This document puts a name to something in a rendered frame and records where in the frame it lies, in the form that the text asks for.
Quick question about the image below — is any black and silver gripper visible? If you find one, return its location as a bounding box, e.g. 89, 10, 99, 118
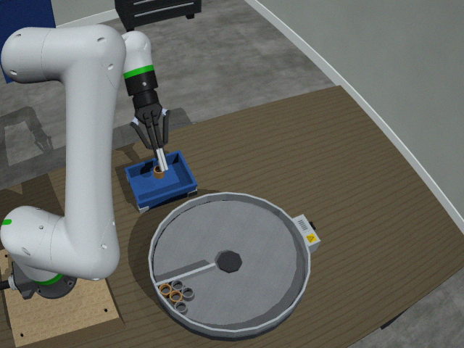
130, 91, 171, 171

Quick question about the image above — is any blue square tray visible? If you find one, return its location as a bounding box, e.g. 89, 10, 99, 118
126, 150, 198, 213

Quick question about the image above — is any grey metal bushing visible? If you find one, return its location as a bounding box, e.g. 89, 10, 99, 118
181, 286, 194, 302
174, 301, 188, 315
171, 279, 184, 292

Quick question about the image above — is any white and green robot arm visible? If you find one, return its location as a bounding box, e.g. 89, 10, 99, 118
0, 24, 158, 300

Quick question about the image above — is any bronze bushing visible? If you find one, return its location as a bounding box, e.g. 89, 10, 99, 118
154, 165, 165, 179
170, 291, 183, 304
159, 283, 172, 299

